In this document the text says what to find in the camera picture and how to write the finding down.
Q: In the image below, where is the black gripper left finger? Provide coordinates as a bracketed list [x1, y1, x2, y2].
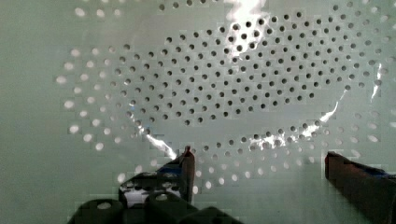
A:
[67, 146, 243, 224]

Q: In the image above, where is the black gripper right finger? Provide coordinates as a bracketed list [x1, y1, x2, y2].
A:
[324, 151, 396, 224]

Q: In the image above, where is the green plastic strainer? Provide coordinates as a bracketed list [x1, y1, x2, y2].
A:
[1, 0, 395, 224]

